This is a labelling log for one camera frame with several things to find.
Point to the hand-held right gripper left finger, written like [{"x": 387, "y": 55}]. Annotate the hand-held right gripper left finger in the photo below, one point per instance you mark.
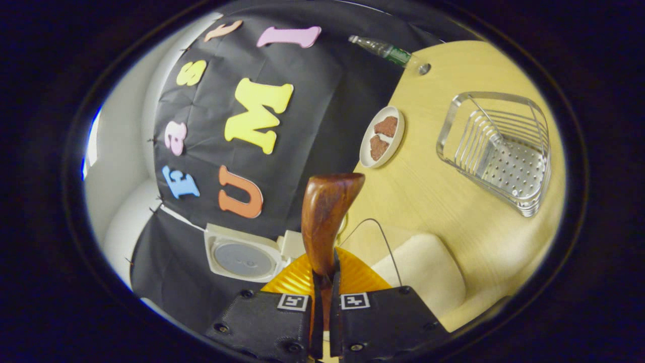
[{"x": 262, "y": 322}]

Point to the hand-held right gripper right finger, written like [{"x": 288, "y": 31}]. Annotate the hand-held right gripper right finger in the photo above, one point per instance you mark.
[{"x": 388, "y": 322}]

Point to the cream square rice dish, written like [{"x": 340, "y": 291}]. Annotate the cream square rice dish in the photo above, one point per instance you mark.
[{"x": 428, "y": 277}]

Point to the brown wooden spoon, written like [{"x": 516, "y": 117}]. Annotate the brown wooden spoon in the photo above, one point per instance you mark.
[{"x": 327, "y": 217}]

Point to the white toaster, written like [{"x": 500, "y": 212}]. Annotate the white toaster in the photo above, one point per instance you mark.
[{"x": 293, "y": 245}]

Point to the brown meat piece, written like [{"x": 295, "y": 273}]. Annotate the brown meat piece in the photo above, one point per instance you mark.
[
  {"x": 387, "y": 126},
  {"x": 378, "y": 147}
]

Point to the white round plate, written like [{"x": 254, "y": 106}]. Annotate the white round plate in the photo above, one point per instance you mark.
[{"x": 395, "y": 146}]

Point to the black backdrop cloth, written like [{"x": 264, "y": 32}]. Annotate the black backdrop cloth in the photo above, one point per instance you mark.
[{"x": 312, "y": 101}]

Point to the clear plastic water bottle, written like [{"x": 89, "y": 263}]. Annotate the clear plastic water bottle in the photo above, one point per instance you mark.
[{"x": 388, "y": 50}]

